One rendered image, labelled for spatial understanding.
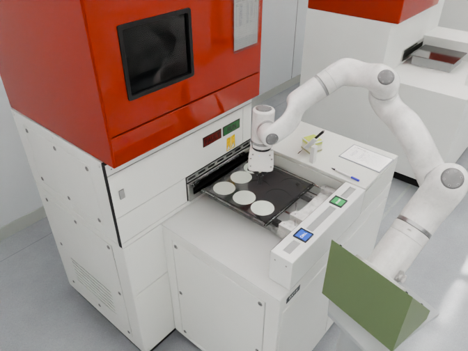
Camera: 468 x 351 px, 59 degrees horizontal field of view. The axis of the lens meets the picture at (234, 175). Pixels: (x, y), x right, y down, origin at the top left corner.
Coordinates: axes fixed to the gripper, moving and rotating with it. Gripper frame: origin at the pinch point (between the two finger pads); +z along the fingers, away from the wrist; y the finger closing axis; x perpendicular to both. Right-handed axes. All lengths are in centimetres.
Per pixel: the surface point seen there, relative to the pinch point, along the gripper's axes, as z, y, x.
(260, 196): 11.6, 0.6, 3.8
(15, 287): 103, -145, 23
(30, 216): 95, -161, 79
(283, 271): 12.8, 9.2, -38.9
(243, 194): 11.6, -6.7, 4.3
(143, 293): 53, -50, -19
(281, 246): 6.5, 8.1, -33.3
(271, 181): 11.3, 6.0, 15.3
